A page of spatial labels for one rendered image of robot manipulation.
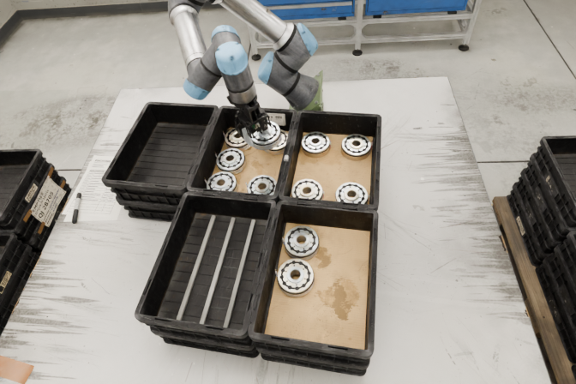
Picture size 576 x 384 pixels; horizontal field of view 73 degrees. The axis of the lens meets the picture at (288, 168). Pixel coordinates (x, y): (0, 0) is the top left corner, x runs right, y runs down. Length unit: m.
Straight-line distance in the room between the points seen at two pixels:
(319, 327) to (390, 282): 0.31
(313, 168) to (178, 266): 0.55
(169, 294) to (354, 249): 0.55
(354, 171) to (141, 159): 0.79
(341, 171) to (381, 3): 1.96
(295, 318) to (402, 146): 0.84
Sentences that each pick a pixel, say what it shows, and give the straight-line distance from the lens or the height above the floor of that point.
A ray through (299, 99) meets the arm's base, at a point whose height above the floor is 0.86.
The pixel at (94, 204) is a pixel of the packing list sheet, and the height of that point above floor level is 0.70.
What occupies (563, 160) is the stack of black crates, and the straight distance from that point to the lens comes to 2.10.
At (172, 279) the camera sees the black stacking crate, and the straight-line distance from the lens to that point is 1.24.
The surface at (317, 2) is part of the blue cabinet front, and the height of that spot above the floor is 0.44.
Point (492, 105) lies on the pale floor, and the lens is 3.01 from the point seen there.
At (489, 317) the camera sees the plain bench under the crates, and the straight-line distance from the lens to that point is 1.34.
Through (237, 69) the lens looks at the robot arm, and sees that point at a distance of 0.99.
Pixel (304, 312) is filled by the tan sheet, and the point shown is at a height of 0.83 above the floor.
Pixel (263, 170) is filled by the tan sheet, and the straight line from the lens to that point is 1.38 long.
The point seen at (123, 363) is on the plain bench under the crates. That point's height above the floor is 0.70.
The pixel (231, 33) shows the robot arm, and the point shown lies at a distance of 1.10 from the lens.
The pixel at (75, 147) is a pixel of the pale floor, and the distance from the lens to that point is 3.12.
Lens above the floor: 1.89
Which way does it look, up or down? 51 degrees down
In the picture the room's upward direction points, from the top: 8 degrees counter-clockwise
